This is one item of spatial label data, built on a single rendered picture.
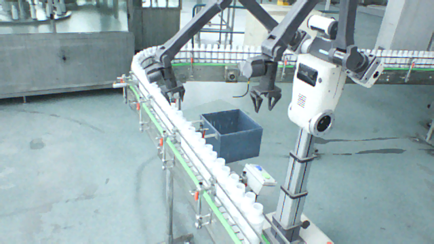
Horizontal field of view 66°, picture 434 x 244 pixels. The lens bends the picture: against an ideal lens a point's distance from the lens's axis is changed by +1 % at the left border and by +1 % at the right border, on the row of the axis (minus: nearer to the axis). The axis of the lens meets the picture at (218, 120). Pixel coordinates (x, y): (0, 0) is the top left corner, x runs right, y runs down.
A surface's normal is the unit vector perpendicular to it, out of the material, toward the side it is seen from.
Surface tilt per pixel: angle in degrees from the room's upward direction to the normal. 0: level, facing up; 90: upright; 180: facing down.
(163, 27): 90
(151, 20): 90
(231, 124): 90
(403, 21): 90
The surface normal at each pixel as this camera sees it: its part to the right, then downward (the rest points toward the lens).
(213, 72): 0.15, 0.46
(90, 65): 0.45, 0.43
